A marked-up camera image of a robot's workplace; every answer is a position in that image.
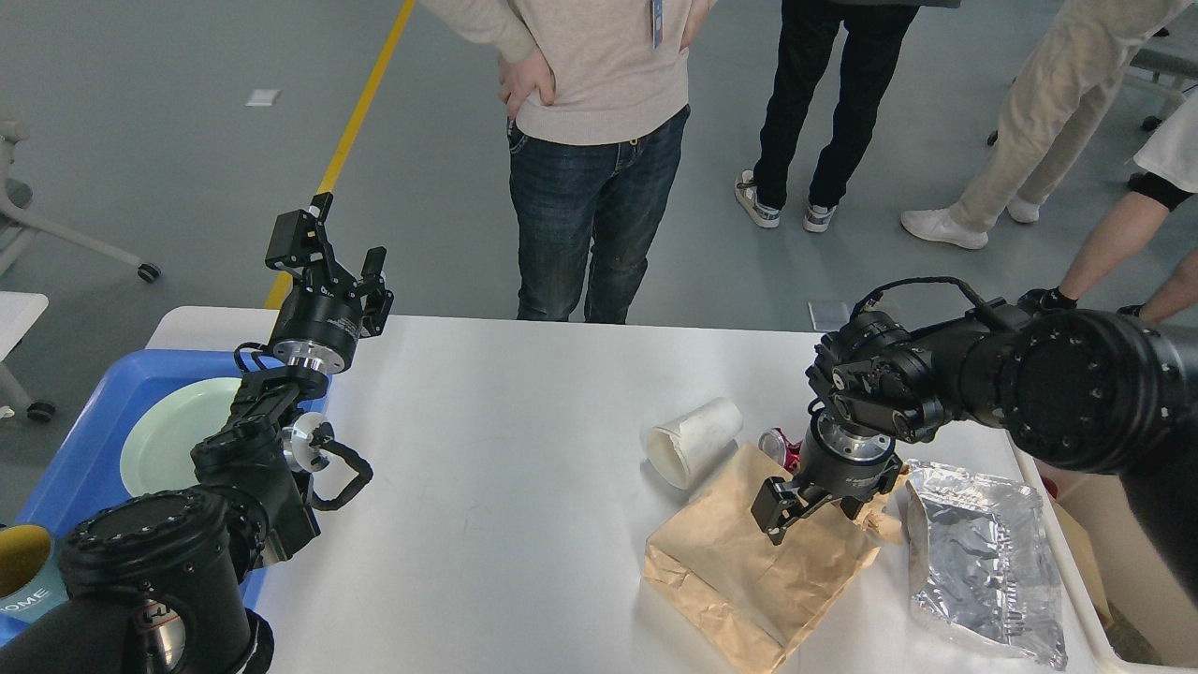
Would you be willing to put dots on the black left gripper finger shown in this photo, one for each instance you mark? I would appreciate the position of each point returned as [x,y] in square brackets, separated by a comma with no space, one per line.
[302,254]
[377,299]

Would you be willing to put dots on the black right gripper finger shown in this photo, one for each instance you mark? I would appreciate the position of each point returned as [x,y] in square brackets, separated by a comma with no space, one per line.
[780,503]
[882,481]

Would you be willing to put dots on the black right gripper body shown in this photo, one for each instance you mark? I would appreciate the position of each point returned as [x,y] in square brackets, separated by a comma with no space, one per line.
[832,456]

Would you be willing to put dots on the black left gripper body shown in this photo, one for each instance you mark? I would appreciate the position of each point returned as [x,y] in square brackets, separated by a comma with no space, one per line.
[318,327]

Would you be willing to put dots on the mint green plate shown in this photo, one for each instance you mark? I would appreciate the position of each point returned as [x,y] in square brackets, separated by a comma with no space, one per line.
[156,455]

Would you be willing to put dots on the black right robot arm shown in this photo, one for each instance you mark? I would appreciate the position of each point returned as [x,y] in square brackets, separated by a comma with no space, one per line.
[1081,390]

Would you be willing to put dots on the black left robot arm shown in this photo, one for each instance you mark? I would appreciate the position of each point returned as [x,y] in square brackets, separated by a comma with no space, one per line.
[154,584]

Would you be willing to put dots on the crumpled brown paper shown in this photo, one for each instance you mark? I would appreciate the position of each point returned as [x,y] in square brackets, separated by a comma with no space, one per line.
[873,517]

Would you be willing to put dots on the crushed red soda can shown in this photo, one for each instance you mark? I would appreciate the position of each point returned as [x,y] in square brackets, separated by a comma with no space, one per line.
[780,449]

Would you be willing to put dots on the brown paper bag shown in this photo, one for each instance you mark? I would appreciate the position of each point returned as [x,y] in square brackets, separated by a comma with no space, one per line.
[755,602]

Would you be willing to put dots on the white paper cup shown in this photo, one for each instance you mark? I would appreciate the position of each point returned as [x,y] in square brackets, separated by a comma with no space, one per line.
[685,450]

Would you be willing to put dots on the crumpled foil tray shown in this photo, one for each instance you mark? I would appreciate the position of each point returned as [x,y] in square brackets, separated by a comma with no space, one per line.
[981,570]

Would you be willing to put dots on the blue plastic tray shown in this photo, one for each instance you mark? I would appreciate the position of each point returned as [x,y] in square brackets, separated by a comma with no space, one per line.
[84,475]

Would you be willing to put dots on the white rolling chair base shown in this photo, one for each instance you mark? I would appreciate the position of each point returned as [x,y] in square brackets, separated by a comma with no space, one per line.
[26,225]

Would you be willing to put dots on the person in beige sweater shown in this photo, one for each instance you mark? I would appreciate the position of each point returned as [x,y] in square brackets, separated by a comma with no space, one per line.
[596,99]

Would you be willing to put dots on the white plastic bin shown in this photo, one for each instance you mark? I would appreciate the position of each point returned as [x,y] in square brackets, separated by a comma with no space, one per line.
[1135,578]

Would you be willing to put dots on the teal mug yellow inside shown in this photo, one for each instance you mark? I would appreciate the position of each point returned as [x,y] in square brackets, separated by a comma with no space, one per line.
[31,580]

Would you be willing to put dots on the person in white shirt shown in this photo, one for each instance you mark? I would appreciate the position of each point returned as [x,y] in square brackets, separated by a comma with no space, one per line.
[1169,164]

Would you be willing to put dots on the person in beige trousers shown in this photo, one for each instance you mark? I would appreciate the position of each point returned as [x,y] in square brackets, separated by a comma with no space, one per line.
[1049,115]

